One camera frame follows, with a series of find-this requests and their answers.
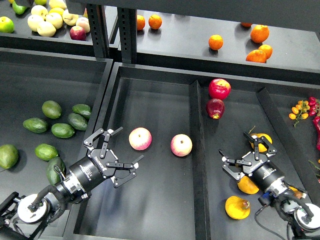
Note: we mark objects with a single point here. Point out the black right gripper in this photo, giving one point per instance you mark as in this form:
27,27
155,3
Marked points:
258,168

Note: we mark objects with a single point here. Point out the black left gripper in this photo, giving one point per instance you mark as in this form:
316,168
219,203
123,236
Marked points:
102,164

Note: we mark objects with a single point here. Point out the dark green avocado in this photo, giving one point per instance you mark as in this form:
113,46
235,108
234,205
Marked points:
51,170

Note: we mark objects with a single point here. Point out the yellow pear brown stem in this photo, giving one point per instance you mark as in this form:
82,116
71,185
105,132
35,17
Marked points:
237,208

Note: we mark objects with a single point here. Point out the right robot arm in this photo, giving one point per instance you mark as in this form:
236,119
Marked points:
302,218

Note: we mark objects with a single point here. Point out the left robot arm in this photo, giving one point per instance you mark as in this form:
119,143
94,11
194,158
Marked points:
26,217

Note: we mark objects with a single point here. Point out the yellow pear top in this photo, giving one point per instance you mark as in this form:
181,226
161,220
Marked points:
261,146

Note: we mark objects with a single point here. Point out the green avocado middle right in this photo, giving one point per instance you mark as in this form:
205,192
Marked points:
77,121

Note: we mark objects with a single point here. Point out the green avocado center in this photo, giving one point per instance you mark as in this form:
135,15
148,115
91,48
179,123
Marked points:
62,130

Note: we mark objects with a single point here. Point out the green avocado upper right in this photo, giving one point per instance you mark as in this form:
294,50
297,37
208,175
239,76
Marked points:
83,110

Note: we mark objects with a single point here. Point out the green avocado lower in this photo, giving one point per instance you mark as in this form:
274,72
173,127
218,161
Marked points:
46,152

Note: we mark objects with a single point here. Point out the green avocado top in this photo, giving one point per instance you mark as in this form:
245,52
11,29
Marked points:
51,109

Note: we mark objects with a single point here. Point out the green avocado left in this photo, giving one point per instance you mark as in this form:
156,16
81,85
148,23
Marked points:
35,125

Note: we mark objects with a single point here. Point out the large green avocado far-left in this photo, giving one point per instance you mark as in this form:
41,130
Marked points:
9,156

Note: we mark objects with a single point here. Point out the pale yellow pear front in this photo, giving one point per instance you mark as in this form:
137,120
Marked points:
46,29

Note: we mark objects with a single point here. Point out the pale yellow pear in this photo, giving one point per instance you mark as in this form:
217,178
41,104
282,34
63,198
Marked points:
55,19
33,22
69,18
46,29

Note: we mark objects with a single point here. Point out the pale yellow pear right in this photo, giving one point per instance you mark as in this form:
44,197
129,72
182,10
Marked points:
69,18

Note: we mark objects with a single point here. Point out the pale yellow pear center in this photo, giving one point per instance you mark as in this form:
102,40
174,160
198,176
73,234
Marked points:
55,19

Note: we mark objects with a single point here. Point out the pale yellow pear left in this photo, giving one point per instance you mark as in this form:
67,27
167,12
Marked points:
33,22

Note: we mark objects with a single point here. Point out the pink apple left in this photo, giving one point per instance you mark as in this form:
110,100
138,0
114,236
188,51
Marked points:
140,138

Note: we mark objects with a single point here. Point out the pink apple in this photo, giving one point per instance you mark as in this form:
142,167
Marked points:
140,138
181,145

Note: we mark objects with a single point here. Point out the dark red apple lower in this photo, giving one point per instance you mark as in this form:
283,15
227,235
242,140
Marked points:
215,108

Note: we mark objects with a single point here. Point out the pink apple right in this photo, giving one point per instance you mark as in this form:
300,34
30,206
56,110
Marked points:
181,145

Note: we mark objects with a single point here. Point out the orange cherry tomato bunch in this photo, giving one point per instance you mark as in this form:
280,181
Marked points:
299,112

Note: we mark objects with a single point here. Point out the red apple upper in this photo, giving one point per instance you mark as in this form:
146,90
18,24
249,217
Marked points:
219,89

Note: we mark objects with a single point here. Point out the red chili peppers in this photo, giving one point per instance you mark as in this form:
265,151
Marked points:
314,112

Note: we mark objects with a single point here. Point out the black tray divider center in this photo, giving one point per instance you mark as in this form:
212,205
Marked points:
199,172

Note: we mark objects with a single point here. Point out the orange front right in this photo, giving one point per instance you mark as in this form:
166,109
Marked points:
257,56

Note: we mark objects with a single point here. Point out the orange behind right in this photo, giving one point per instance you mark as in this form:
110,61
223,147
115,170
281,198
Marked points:
267,49

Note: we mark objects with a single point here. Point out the orange on shelf center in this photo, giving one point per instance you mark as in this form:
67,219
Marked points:
215,42

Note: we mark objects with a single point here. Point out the large orange on shelf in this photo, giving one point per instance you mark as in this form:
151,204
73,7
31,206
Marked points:
259,33

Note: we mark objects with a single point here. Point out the red apple on shelf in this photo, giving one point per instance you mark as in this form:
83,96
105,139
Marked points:
78,33

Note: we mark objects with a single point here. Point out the pink peach on shelf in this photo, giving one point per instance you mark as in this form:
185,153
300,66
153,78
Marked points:
84,23

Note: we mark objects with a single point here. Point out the orange on shelf left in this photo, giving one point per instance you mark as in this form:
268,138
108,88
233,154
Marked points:
140,22

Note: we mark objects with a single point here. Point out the black shelf post right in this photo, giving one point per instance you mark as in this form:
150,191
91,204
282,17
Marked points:
127,26

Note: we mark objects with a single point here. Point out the black shelf post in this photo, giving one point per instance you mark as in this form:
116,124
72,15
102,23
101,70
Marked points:
127,26
98,30

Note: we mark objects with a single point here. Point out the black shelf post left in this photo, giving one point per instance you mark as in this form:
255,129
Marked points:
98,30

